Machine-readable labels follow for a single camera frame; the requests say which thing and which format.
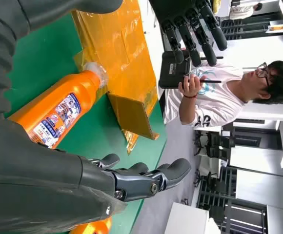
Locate person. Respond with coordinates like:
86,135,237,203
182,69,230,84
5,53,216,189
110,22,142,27
163,60,283,128
229,2,263,20

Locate black equipment stand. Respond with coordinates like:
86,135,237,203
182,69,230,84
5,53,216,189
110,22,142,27
194,129,236,162

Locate white table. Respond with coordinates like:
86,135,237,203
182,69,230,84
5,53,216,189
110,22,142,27
138,0,166,101

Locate black glasses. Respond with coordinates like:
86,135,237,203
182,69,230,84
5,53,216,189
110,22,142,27
255,62,270,87

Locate yellow taped cardboard box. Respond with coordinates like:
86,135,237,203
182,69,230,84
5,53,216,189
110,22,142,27
71,0,160,155

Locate white desk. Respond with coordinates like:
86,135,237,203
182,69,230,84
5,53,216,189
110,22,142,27
237,95,283,169

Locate black shelf rack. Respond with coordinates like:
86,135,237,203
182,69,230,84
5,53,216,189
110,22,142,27
196,166,269,234

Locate green table mat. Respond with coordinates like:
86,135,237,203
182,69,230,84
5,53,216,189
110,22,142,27
4,13,168,234

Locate white tray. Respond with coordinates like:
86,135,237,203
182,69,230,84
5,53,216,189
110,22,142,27
266,19,283,35

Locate white box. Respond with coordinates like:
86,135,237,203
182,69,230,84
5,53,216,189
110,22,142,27
164,202,222,234

